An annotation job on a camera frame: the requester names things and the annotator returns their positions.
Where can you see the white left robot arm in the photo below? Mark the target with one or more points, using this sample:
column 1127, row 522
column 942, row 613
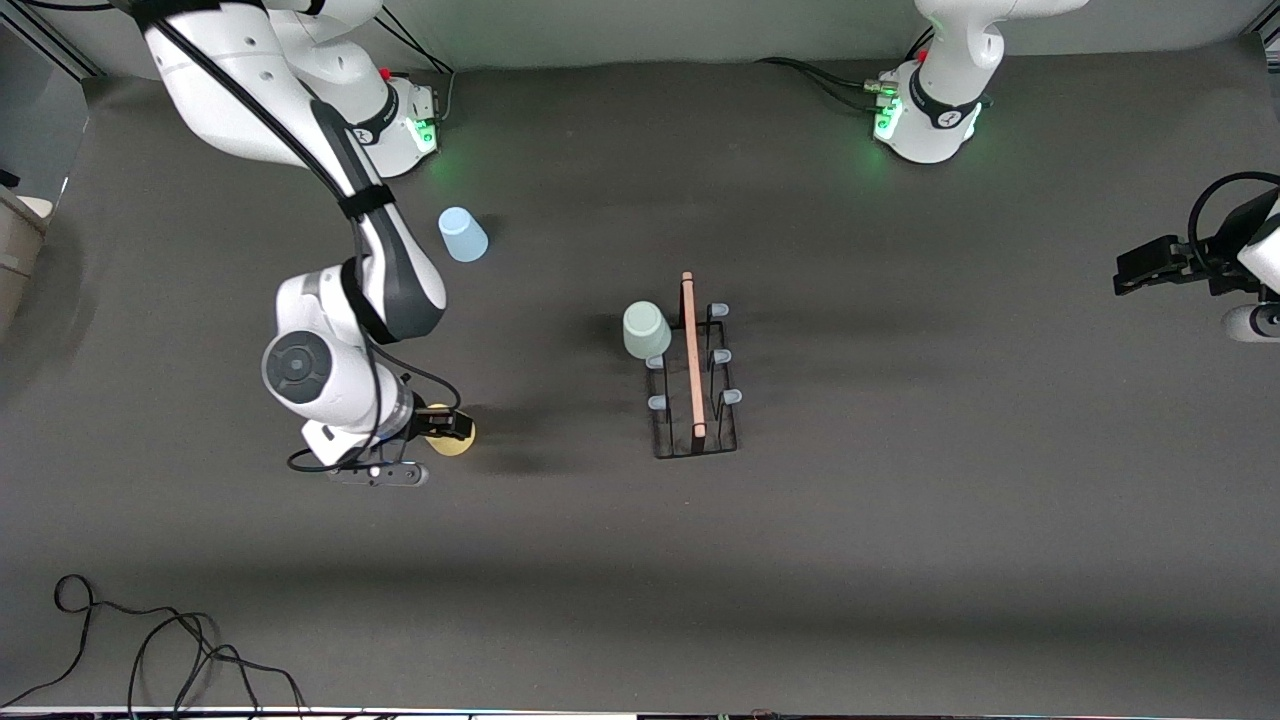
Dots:
column 940, row 120

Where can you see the light blue plastic cup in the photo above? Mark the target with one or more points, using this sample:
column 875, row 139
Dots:
column 463, row 238

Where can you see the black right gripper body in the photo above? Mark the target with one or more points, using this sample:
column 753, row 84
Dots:
column 426, row 421

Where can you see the aluminium frame rail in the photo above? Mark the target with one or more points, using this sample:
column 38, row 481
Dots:
column 60, row 45
column 1270, row 40

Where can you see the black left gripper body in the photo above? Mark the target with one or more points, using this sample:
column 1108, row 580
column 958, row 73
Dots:
column 1212, row 263

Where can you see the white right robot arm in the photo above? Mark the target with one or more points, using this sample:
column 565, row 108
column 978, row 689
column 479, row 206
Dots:
column 230, row 90

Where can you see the beige box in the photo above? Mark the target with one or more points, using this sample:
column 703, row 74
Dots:
column 15, row 250

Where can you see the dark grey table mat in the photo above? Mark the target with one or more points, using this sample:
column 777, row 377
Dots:
column 800, row 560

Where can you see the yellow plastic cup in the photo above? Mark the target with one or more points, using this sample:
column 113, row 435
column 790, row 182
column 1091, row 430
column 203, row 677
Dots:
column 455, row 447

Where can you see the pale green plastic cup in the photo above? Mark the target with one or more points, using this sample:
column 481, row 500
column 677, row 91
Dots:
column 645, row 330

